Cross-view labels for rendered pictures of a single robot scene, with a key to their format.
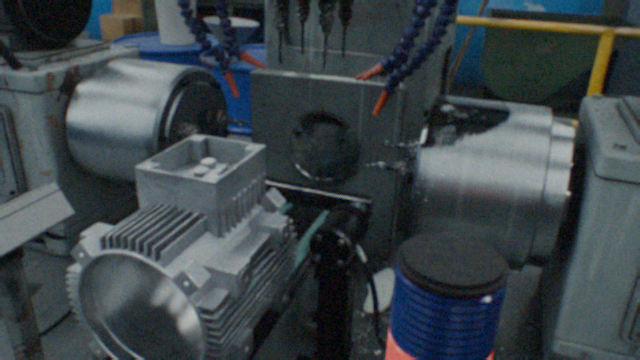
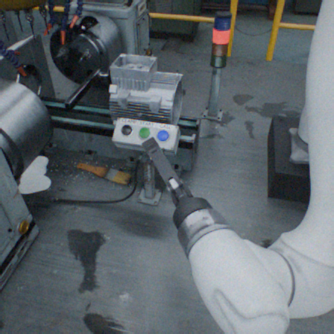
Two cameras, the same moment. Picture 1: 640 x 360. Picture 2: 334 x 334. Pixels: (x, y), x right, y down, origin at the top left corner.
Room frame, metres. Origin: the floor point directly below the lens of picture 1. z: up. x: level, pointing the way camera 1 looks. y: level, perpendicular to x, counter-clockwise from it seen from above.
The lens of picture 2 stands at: (0.56, 1.09, 1.58)
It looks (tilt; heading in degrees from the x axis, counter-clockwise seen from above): 42 degrees down; 265
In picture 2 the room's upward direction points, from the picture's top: straight up
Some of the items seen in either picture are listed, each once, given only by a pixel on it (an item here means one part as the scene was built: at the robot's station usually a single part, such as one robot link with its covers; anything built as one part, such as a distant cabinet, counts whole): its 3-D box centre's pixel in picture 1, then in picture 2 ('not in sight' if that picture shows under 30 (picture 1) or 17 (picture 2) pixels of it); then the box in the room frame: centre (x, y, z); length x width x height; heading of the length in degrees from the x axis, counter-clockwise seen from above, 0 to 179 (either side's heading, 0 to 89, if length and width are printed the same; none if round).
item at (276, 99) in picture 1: (330, 158); (17, 93); (1.00, -0.03, 0.97); 0.30 x 0.11 x 0.34; 70
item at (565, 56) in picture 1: (548, 65); not in sight; (4.85, -2.07, 0.43); 1.20 x 0.94 x 0.85; 74
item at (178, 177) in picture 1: (205, 184); (134, 72); (0.56, 0.13, 1.11); 0.12 x 0.11 x 0.07; 160
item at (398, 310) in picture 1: (445, 301); (222, 21); (0.25, -0.07, 1.19); 0.06 x 0.06 x 0.04
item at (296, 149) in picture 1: (320, 149); (29, 85); (0.94, 0.00, 1.02); 0.15 x 0.02 x 0.15; 70
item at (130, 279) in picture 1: (192, 269); (147, 101); (0.53, 0.14, 1.02); 0.20 x 0.19 x 0.19; 160
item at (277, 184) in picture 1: (292, 193); (84, 88); (0.74, 0.04, 1.01); 0.26 x 0.04 x 0.03; 70
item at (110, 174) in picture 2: not in sight; (103, 172); (0.69, 0.25, 0.80); 0.21 x 0.05 x 0.01; 153
